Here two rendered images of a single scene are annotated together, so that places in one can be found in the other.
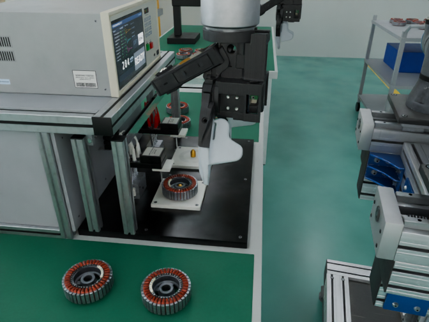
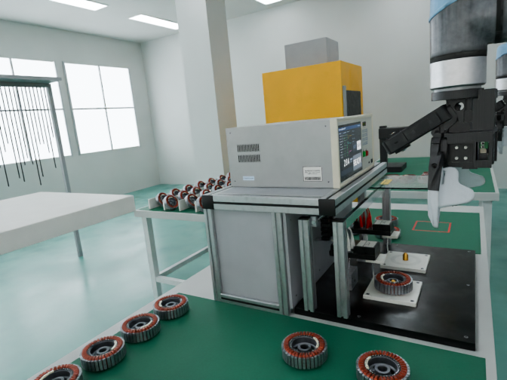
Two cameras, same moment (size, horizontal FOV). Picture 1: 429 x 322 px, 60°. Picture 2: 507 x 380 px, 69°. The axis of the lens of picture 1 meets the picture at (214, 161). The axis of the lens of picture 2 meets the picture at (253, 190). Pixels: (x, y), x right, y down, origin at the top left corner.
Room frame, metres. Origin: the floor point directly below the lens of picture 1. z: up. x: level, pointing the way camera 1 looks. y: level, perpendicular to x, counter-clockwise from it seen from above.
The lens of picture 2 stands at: (-0.14, 0.04, 1.34)
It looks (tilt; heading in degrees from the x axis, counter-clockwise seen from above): 11 degrees down; 25
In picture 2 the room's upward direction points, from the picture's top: 5 degrees counter-clockwise
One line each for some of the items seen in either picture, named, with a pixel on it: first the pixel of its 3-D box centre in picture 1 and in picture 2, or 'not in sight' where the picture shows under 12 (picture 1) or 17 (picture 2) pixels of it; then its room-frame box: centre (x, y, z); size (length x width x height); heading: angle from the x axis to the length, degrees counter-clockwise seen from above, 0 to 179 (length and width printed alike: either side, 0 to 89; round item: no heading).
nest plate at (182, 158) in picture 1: (193, 157); (405, 261); (1.23, 0.08, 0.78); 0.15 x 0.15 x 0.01; 83
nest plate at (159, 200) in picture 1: (180, 193); (393, 289); (0.99, 0.11, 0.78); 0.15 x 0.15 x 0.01; 83
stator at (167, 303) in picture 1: (166, 290); (382, 371); (0.61, 0.11, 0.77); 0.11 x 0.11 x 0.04
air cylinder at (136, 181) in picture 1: (135, 184); (347, 277); (1.01, 0.25, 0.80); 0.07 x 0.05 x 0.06; 173
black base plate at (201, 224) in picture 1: (183, 177); (395, 278); (1.11, 0.11, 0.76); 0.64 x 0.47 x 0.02; 173
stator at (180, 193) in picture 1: (179, 186); (393, 282); (0.99, 0.11, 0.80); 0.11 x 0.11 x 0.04
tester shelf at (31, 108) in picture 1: (82, 80); (306, 182); (1.15, 0.41, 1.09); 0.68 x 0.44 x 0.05; 173
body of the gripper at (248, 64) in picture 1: (234, 74); (462, 130); (0.51, -0.03, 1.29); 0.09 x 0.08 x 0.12; 75
